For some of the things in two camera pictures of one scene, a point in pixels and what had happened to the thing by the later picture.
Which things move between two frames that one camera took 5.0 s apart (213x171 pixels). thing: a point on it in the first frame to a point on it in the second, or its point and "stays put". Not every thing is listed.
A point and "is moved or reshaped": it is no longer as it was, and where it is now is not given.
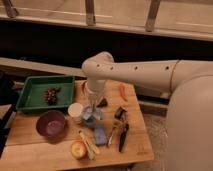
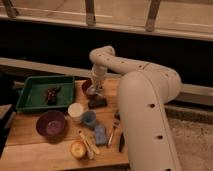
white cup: x=75 y=110 stays put
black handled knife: x=124 y=131 stays put
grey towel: x=91 y=115 is moved or reshaped
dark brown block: x=103 y=103 stays put
